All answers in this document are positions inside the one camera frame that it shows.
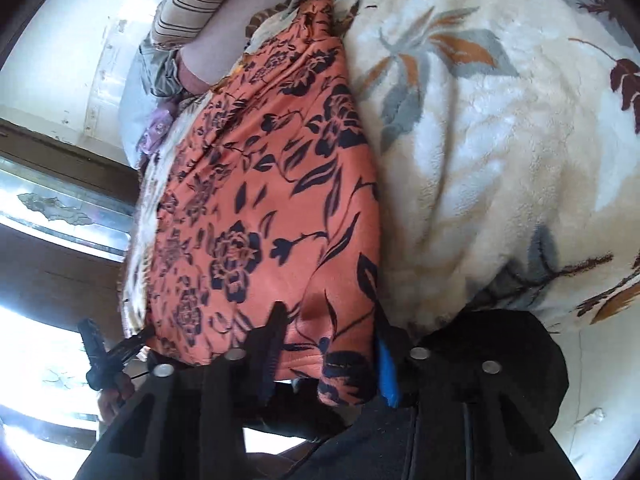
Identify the wooden window frame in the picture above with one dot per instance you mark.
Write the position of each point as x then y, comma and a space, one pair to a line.
55, 280

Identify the cream leaf print blanket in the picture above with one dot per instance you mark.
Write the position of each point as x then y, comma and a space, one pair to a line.
475, 160

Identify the pink cloth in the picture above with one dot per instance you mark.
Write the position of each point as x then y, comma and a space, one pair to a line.
210, 57

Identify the striped beige pillow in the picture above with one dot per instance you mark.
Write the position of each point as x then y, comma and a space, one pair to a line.
200, 5

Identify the orange black floral garment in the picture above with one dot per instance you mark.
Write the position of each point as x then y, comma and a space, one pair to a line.
280, 185

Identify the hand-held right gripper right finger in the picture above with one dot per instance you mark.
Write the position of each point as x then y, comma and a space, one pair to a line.
386, 375

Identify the purple cloth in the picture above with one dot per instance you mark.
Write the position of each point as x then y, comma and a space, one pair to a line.
157, 127

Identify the patterned glass pane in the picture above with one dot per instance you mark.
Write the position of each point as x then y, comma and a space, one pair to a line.
55, 205

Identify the dark cloth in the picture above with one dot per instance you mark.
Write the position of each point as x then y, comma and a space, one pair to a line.
530, 355

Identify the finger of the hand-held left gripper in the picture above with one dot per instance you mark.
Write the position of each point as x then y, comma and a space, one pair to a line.
107, 362

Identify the person's left hand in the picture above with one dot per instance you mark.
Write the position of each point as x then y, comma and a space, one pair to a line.
114, 402

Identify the grey green cloth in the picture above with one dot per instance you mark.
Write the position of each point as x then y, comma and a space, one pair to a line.
160, 67

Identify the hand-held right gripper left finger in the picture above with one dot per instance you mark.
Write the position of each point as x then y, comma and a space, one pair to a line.
272, 345

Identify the light blue sheet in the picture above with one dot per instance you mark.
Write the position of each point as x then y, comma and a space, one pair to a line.
132, 115

